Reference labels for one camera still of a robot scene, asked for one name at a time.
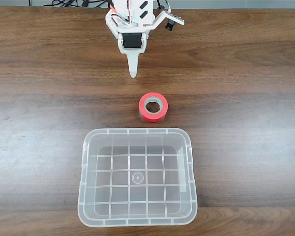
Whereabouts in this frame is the red tape roll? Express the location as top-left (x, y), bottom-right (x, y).
top-left (138, 92), bottom-right (169, 123)

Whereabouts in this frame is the clear plastic storage box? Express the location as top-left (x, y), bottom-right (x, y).
top-left (77, 127), bottom-right (198, 227)

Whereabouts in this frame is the orange and white servo wire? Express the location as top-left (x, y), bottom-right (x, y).
top-left (109, 4), bottom-right (121, 26)

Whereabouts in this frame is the black camera on white bracket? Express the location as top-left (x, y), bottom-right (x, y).
top-left (147, 9), bottom-right (186, 32)

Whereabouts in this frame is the thin black camera cable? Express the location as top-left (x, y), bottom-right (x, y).
top-left (156, 0), bottom-right (173, 13)

